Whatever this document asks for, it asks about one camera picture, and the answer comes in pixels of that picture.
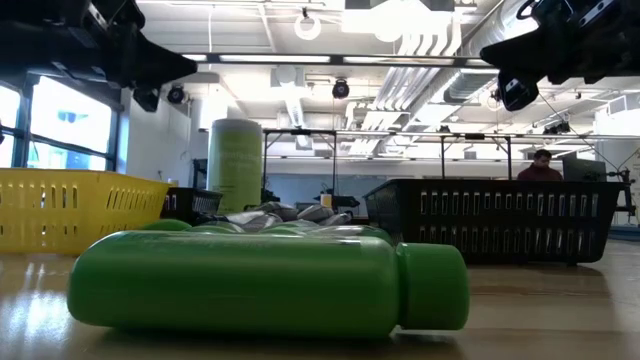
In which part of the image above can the dark grey deodorant stick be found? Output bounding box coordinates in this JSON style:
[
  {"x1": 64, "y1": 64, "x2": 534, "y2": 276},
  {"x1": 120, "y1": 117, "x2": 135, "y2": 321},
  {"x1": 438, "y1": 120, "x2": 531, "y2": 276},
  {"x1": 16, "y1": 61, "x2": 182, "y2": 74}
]
[{"x1": 319, "y1": 212, "x2": 354, "y2": 227}]

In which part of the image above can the black camera cluster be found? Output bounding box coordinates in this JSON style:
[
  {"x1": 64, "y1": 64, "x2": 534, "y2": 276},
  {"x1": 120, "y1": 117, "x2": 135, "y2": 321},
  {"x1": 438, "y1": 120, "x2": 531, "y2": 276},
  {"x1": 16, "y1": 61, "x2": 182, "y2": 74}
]
[{"x1": 542, "y1": 120, "x2": 572, "y2": 136}]

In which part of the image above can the black slotted plastic basket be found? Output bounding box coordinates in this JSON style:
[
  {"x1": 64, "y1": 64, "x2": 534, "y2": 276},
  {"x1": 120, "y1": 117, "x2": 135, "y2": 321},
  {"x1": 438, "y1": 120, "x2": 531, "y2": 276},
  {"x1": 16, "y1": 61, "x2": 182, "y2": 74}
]
[
  {"x1": 159, "y1": 187, "x2": 224, "y2": 225},
  {"x1": 363, "y1": 178, "x2": 629, "y2": 266}
]

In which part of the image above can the green white wipes canister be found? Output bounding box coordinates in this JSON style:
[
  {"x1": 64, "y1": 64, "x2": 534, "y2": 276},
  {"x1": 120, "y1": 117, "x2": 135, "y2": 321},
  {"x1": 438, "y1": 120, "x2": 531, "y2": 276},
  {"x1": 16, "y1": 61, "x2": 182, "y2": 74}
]
[{"x1": 206, "y1": 118, "x2": 264, "y2": 216}]

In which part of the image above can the dark computer monitor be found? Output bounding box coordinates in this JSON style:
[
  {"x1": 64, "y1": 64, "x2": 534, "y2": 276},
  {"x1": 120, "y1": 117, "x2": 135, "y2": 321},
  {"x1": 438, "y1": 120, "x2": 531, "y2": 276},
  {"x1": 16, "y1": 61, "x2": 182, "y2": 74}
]
[{"x1": 561, "y1": 157, "x2": 609, "y2": 183}]

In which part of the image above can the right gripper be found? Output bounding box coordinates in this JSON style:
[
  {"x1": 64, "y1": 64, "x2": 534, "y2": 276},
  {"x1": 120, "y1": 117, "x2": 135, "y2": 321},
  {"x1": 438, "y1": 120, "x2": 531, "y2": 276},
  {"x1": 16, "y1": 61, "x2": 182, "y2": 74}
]
[{"x1": 480, "y1": 0, "x2": 640, "y2": 112}]

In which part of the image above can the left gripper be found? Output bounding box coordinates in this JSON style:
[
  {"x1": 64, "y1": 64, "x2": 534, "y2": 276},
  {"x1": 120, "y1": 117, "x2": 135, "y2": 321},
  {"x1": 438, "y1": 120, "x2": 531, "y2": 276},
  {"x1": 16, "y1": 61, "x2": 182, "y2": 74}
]
[{"x1": 0, "y1": 0, "x2": 199, "y2": 112}]

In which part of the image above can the black clamp stand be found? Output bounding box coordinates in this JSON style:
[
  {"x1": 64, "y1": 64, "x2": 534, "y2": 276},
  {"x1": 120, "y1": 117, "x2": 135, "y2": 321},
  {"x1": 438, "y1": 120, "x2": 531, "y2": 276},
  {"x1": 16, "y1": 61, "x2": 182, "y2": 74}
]
[{"x1": 606, "y1": 167, "x2": 638, "y2": 217}]

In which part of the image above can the person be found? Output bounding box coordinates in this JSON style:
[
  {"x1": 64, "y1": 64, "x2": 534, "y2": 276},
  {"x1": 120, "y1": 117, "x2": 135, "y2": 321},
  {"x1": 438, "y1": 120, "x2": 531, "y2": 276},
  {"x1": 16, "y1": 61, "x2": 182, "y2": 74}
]
[{"x1": 516, "y1": 148, "x2": 565, "y2": 182}]

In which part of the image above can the overhead light bar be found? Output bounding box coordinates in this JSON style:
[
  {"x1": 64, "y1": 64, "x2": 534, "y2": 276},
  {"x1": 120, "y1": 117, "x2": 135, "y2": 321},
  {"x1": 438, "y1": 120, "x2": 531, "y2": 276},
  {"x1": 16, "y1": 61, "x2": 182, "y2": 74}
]
[{"x1": 179, "y1": 51, "x2": 494, "y2": 69}]

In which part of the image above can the black workstation frame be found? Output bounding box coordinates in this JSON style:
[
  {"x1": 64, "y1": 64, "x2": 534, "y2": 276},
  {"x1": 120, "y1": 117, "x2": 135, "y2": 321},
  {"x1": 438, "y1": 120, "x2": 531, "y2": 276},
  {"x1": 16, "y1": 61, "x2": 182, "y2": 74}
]
[
  {"x1": 439, "y1": 132, "x2": 514, "y2": 181},
  {"x1": 262, "y1": 128, "x2": 339, "y2": 204}
]

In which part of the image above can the green travel bottle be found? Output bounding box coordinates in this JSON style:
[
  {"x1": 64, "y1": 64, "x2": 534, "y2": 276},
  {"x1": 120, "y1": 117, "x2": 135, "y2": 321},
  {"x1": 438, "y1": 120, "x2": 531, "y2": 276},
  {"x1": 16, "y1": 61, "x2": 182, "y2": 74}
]
[
  {"x1": 184, "y1": 222, "x2": 247, "y2": 235},
  {"x1": 141, "y1": 218, "x2": 194, "y2": 233},
  {"x1": 259, "y1": 224, "x2": 397, "y2": 247},
  {"x1": 66, "y1": 229, "x2": 471, "y2": 340}
]

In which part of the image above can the white ring lamp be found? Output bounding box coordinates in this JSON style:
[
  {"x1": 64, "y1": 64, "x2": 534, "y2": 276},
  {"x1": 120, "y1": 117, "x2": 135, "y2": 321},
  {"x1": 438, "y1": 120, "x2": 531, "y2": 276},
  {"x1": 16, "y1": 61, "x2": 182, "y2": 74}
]
[{"x1": 293, "y1": 12, "x2": 323, "y2": 42}]

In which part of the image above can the yellow slotted plastic basket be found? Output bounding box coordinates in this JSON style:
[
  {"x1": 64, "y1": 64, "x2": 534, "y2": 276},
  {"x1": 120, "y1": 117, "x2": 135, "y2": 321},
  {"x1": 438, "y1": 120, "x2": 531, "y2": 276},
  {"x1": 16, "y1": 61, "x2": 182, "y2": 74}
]
[{"x1": 0, "y1": 167, "x2": 171, "y2": 256}]

